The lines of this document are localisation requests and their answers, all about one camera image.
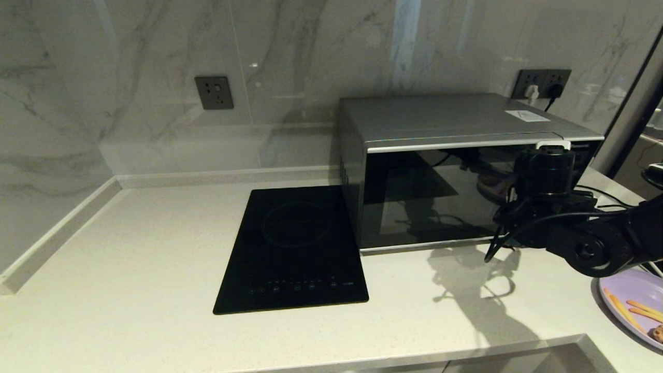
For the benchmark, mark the dark double wall socket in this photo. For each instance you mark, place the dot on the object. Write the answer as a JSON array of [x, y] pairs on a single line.
[[541, 76]]

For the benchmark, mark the grey single wall socket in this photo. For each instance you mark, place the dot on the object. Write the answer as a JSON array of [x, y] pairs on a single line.
[[214, 93]]

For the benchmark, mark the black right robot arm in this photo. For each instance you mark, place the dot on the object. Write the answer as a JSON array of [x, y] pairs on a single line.
[[590, 251]]

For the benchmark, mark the black round background object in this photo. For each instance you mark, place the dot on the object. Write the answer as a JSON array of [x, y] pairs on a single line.
[[653, 177]]

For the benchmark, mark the purple plate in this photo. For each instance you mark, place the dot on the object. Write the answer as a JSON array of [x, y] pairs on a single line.
[[621, 287]]

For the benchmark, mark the silver microwave oven body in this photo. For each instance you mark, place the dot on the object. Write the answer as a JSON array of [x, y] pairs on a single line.
[[440, 115]]

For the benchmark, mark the black induction cooktop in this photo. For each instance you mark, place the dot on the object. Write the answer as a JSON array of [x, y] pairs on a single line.
[[295, 248]]

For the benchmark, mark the black power plug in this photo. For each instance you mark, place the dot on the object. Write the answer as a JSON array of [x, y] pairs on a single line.
[[553, 90]]

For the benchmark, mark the black metal door frame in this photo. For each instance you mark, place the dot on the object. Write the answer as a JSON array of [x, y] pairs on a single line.
[[624, 154]]

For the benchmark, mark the fried food pieces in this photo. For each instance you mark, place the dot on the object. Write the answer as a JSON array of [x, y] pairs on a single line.
[[658, 333]]

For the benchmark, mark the white sticker label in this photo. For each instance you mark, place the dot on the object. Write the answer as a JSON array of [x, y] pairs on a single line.
[[527, 116]]

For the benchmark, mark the white power plug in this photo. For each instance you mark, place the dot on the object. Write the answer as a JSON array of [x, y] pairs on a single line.
[[531, 93]]

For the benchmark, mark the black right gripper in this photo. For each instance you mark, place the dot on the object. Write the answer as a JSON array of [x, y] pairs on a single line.
[[523, 165]]

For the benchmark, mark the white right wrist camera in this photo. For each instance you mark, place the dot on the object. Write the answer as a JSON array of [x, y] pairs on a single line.
[[553, 145]]

